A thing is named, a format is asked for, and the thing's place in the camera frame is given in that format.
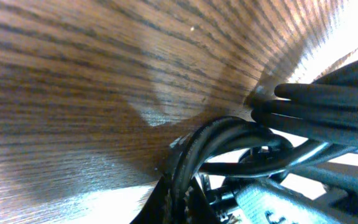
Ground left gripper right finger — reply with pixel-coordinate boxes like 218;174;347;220
313;60;358;87

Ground black cable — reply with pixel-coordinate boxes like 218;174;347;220
166;82;358;224

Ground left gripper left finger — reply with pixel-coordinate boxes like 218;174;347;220
131;176;220;224

